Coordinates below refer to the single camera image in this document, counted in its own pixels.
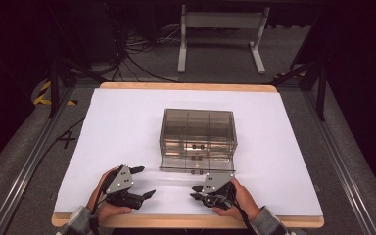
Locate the person's right hand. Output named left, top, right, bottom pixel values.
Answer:
left=211, top=177, right=262, bottom=222

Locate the white table sheet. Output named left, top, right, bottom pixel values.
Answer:
left=53, top=87, right=324, bottom=217

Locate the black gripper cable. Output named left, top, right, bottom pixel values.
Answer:
left=229, top=199, right=259, bottom=235
left=89, top=175, right=112, bottom=235

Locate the black metal stand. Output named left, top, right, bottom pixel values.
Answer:
left=270, top=32, right=329, bottom=122
left=47, top=55, right=107, bottom=119

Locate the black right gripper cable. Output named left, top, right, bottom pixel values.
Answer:
left=229, top=199, right=259, bottom=235

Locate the wooden table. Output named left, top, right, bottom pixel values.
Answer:
left=51, top=81, right=325, bottom=229

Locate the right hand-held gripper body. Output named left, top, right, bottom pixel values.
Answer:
left=197, top=171, right=239, bottom=211

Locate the black floor cable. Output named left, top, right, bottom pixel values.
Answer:
left=28, top=117, right=86, bottom=184

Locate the bundle of floor cables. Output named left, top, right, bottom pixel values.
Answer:
left=104, top=3, right=184, bottom=84

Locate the smoky transparent drawer box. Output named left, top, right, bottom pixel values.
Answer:
left=159, top=108, right=239, bottom=165

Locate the yellow black floor tape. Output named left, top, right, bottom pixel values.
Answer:
left=33, top=80, right=78, bottom=107

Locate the person's left hand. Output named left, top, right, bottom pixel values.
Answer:
left=86, top=166, right=133, bottom=226

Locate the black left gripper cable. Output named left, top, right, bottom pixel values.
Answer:
left=89, top=175, right=112, bottom=235

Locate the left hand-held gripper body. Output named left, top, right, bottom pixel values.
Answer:
left=102, top=164, right=146, bottom=211

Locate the aluminium floor rail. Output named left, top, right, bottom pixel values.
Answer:
left=302, top=87, right=376, bottom=235
left=0, top=86, right=76, bottom=235

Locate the white metal desk frame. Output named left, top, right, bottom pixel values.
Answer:
left=176, top=4, right=271, bottom=75

